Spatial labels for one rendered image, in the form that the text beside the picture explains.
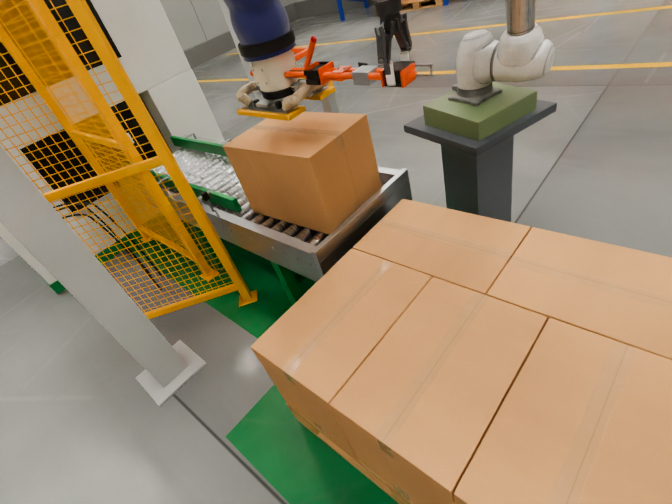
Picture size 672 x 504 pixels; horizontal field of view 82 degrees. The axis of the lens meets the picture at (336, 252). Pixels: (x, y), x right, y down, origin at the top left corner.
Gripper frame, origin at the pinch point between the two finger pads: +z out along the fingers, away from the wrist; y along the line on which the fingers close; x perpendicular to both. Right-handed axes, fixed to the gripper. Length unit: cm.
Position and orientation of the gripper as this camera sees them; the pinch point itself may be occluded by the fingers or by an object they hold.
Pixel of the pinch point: (398, 71)
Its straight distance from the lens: 137.6
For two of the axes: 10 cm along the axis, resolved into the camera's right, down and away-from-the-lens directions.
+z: 2.5, 7.5, 6.1
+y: -6.4, 6.1, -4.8
